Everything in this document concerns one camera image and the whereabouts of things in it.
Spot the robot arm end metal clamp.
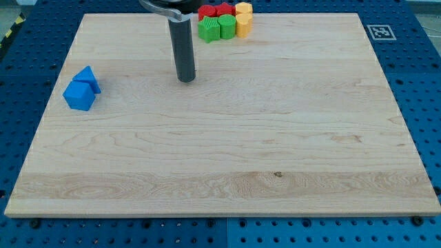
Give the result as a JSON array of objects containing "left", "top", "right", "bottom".
[{"left": 139, "top": 0, "right": 205, "bottom": 22}]

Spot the yellow heart block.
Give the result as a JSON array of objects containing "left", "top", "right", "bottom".
[{"left": 236, "top": 13, "right": 253, "bottom": 38}]

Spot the wooden board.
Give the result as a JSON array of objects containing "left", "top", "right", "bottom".
[{"left": 5, "top": 13, "right": 440, "bottom": 218}]

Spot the green star block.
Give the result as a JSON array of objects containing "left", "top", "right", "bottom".
[{"left": 198, "top": 16, "right": 221, "bottom": 43}]

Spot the grey cylindrical pointer rod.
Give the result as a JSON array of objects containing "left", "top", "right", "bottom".
[{"left": 168, "top": 18, "right": 196, "bottom": 83}]

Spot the green cylinder block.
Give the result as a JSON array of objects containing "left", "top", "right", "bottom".
[{"left": 218, "top": 14, "right": 236, "bottom": 39}]

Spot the red cylinder block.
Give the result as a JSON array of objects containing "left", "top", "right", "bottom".
[{"left": 198, "top": 5, "right": 217, "bottom": 21}]

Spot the red star block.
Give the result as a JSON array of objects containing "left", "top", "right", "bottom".
[{"left": 214, "top": 2, "right": 236, "bottom": 17}]

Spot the yellow hexagon block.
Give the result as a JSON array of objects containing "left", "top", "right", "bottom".
[{"left": 234, "top": 2, "right": 253, "bottom": 15}]

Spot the blue triangular block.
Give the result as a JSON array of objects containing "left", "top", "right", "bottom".
[{"left": 72, "top": 65, "right": 101, "bottom": 94}]

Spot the blue cube block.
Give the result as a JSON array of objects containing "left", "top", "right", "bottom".
[{"left": 63, "top": 81, "right": 95, "bottom": 111}]

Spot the white fiducial marker tag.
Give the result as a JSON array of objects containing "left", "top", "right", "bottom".
[{"left": 367, "top": 24, "right": 396, "bottom": 41}]

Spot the yellow black hazard tape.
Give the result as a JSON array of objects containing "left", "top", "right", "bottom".
[{"left": 1, "top": 12, "right": 26, "bottom": 50}]

